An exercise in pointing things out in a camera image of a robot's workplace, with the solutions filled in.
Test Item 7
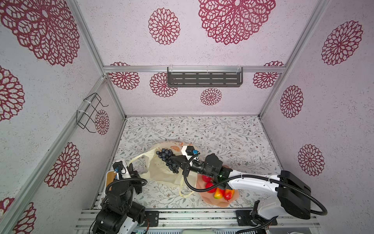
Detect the red fruit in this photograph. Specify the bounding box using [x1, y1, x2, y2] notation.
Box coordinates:
[202, 175, 212, 183]

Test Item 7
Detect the cream plastic bag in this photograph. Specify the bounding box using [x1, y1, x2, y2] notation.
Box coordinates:
[128, 141, 194, 199]

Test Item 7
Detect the dark purple grape bunch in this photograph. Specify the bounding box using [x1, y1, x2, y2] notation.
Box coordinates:
[156, 148, 179, 174]

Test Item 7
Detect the red yellow mango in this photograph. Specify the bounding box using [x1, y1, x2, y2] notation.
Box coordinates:
[213, 188, 225, 199]

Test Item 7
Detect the red yellow peach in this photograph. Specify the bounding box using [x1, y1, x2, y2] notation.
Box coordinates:
[224, 189, 235, 201]

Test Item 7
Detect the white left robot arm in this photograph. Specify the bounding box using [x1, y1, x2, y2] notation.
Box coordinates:
[91, 161, 148, 234]

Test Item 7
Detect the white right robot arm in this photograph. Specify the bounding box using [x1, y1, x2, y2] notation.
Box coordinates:
[166, 150, 311, 227]

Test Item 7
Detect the white wooden-top box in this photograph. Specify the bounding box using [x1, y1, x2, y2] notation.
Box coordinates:
[105, 170, 117, 188]

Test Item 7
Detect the pink scalloped bowl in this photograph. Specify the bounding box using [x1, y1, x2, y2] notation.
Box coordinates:
[195, 174, 240, 208]

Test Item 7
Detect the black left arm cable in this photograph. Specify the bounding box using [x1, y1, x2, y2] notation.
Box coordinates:
[104, 177, 148, 194]

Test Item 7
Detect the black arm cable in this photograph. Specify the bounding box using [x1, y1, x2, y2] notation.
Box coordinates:
[183, 153, 328, 234]
[104, 177, 148, 194]

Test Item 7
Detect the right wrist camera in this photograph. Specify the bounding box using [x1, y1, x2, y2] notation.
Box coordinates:
[181, 145, 200, 160]

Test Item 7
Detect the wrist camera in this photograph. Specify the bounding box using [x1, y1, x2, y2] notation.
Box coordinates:
[181, 145, 200, 160]
[113, 161, 127, 180]

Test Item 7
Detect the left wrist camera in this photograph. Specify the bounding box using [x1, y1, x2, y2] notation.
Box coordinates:
[113, 161, 127, 180]

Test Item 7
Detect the black wire wall rack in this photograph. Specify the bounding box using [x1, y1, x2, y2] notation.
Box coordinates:
[76, 93, 110, 136]

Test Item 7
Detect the grey wall shelf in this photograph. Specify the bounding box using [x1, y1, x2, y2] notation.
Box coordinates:
[167, 67, 243, 88]

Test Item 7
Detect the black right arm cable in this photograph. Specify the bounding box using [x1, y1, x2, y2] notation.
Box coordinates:
[183, 153, 328, 234]

